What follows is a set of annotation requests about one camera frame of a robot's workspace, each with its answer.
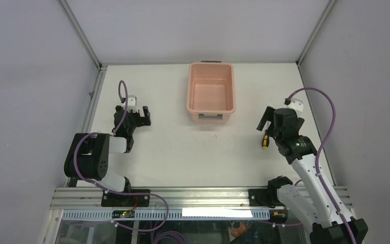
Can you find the yellow black screwdriver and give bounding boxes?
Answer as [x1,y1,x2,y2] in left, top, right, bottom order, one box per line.
[262,130,270,149]

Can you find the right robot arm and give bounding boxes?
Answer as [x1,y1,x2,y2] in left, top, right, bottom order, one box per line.
[257,106,368,243]

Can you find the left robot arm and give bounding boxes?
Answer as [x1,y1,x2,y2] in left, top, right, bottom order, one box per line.
[64,105,151,206]

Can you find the pink plastic bin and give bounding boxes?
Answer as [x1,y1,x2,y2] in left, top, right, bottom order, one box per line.
[186,61,236,124]

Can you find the orange object under table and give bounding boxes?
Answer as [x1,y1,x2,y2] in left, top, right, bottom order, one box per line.
[229,221,251,238]

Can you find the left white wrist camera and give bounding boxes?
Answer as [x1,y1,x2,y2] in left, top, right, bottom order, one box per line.
[121,96,139,113]

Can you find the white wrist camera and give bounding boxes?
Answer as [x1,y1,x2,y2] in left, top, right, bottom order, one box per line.
[121,96,139,113]
[284,98,304,113]

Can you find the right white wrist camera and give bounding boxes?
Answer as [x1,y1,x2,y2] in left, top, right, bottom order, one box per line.
[284,98,304,113]

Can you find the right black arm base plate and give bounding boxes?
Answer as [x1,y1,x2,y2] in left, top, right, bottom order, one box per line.
[248,188,284,208]

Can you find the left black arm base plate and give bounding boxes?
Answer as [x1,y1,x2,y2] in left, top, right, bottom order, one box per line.
[101,189,150,208]

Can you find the aluminium mounting rail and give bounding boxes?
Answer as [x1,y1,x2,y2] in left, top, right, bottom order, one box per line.
[49,187,353,210]

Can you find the white slotted cable duct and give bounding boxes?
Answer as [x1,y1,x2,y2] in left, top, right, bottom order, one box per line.
[62,208,270,222]

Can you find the coiled purple cable below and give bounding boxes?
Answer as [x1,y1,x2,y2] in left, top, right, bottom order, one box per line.
[152,231,187,244]

